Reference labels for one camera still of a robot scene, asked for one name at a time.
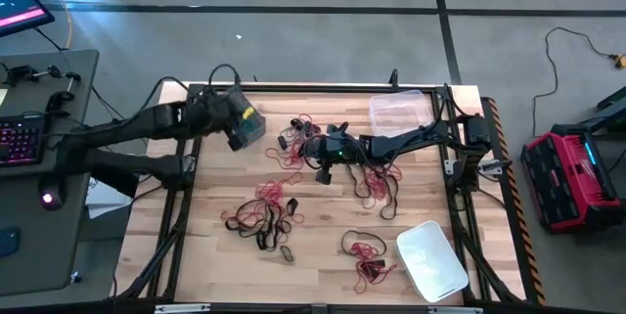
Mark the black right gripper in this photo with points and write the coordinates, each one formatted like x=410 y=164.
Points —
x=337 y=150

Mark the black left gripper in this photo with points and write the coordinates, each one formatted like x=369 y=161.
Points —
x=230 y=123

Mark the grey translucent plastic basket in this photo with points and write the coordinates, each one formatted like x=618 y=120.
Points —
x=260 y=128

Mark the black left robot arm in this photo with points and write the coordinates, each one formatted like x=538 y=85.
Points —
x=122 y=130

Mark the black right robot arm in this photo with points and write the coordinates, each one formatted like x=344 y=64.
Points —
x=415 y=140

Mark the clear plastic basket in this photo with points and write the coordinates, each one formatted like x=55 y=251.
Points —
x=391 y=113

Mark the white plastic basket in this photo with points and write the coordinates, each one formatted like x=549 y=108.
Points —
x=430 y=260

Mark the white paper sheet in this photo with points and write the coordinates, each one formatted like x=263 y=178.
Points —
x=105 y=201

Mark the black screw clamp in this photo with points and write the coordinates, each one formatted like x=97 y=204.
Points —
x=19 y=73
x=58 y=101

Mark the black computer mouse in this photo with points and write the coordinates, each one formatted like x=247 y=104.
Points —
x=49 y=199

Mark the yellow black hazard strip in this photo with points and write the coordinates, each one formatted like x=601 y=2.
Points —
x=523 y=236

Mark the black backlit keyboard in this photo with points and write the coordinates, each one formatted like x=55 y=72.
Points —
x=19 y=140

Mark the small white desk clip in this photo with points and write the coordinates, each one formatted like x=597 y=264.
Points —
x=75 y=278

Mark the grey desk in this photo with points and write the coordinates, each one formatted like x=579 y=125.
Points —
x=49 y=255

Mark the computer monitor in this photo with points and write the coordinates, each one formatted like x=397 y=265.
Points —
x=19 y=6

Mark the dark blue pad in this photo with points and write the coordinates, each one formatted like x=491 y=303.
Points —
x=7 y=241

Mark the red black tool case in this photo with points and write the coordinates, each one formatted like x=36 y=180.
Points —
x=587 y=192

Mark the dark green cart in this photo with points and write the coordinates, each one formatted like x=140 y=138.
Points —
x=613 y=108

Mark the yellow plug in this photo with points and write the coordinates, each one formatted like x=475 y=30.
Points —
x=619 y=60

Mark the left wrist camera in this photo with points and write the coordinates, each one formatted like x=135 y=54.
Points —
x=226 y=95

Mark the black table edge bracket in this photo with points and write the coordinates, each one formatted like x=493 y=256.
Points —
x=393 y=78

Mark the silver metal bracket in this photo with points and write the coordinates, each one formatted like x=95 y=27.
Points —
x=181 y=309
x=455 y=310

